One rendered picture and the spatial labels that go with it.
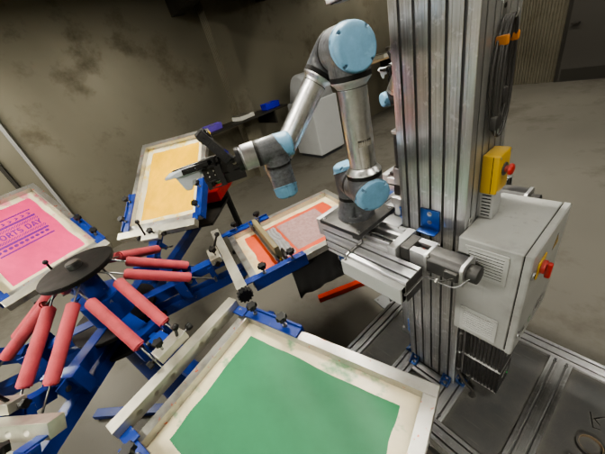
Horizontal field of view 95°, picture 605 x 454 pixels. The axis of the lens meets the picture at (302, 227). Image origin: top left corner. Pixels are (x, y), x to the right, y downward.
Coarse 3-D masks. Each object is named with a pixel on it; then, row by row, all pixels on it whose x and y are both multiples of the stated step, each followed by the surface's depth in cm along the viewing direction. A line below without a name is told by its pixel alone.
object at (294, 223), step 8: (312, 208) 193; (320, 208) 190; (328, 208) 187; (296, 216) 189; (304, 216) 186; (312, 216) 183; (280, 224) 185; (288, 224) 182; (296, 224) 180; (304, 224) 177; (280, 232) 177; (288, 232) 174; (248, 240) 179; (256, 240) 177; (256, 248) 169; (264, 248) 167
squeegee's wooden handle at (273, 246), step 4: (252, 220) 178; (256, 220) 177; (256, 224) 171; (256, 228) 172; (260, 228) 166; (260, 232) 163; (264, 232) 161; (260, 236) 170; (264, 236) 158; (268, 236) 156; (264, 240) 163; (268, 240) 153; (272, 240) 152; (268, 244) 155; (272, 244) 148; (276, 244) 148; (272, 248) 149; (276, 248) 146; (276, 252) 147; (280, 252) 148; (276, 256) 148; (280, 256) 149
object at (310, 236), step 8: (312, 224) 175; (296, 232) 172; (304, 232) 170; (312, 232) 167; (320, 232) 165; (288, 240) 167; (296, 240) 165; (304, 240) 163; (312, 240) 161; (320, 240) 159; (296, 248) 158; (304, 248) 156; (264, 256) 160; (272, 256) 158; (288, 256) 154; (272, 264) 151
